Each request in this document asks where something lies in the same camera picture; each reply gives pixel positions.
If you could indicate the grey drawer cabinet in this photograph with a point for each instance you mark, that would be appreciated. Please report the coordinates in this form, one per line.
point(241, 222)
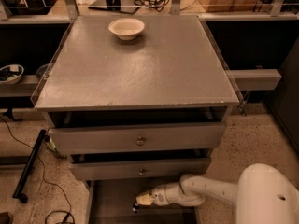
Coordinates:
point(172, 64)

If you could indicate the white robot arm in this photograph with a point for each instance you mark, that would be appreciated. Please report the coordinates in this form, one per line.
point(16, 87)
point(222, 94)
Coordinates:
point(262, 195)

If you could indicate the grey side shelf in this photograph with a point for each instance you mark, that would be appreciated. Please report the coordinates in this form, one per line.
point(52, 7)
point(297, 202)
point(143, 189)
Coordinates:
point(255, 80)

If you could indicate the dark round bowl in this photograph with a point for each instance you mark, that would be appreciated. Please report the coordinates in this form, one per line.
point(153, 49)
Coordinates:
point(43, 71)

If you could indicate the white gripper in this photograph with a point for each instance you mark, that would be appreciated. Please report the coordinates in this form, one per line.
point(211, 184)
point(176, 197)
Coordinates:
point(158, 195)

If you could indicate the white paper bowl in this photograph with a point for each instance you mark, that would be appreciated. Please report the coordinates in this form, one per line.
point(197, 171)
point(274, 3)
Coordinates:
point(126, 29)

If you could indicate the white bowl with items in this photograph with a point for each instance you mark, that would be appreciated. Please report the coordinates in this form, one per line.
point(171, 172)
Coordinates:
point(11, 74)

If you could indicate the grey middle drawer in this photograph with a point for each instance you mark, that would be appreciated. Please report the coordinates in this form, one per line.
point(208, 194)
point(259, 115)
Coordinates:
point(139, 164)

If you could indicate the black bar on floor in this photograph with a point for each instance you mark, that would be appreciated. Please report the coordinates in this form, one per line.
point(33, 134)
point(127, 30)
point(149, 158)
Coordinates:
point(18, 192)

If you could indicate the black monitor stand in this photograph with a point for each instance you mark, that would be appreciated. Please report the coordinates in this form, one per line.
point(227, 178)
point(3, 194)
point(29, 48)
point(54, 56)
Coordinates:
point(121, 6)

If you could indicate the grey bottom drawer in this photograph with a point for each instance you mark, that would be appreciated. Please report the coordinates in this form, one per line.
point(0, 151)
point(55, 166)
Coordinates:
point(113, 200)

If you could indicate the grey drawer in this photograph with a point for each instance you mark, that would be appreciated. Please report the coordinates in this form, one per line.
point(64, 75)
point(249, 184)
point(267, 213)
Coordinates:
point(138, 130)
point(139, 164)
point(113, 200)

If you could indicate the grey top drawer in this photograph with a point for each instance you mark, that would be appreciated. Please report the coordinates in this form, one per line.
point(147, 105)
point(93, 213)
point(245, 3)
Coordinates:
point(138, 130)

